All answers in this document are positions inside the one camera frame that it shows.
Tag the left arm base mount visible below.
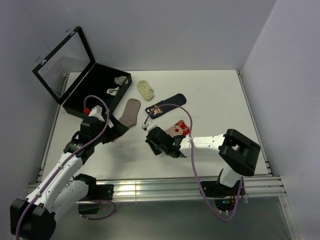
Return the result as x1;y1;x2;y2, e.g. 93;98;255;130
77;184;117;220

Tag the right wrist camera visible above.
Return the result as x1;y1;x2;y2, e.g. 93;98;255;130
141;120;158;132

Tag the dark blue sock in box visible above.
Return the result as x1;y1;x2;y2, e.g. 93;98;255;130
102;97;114;108

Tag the beige red reindeer sock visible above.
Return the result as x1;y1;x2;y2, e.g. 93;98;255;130
165;119;190;138

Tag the white patterned sock in box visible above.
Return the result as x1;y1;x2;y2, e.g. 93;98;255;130
106;87;120;96

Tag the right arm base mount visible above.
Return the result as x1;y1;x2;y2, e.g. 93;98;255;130
200;180;240;212

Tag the navy christmas sock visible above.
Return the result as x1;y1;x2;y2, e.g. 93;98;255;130
144;93;187;119

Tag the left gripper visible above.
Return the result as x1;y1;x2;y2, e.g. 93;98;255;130
91;114;128;145

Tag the aluminium front rail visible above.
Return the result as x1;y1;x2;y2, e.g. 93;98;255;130
97;175;287;202

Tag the taupe sock red striped cuff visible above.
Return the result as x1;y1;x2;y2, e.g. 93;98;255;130
118;98;141;129

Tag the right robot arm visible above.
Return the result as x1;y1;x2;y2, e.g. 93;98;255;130
145;127;261;195

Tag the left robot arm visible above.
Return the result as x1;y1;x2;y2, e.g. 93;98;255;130
10;113;128;240

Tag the black display box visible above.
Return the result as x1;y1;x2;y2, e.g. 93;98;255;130
32;26;132;119

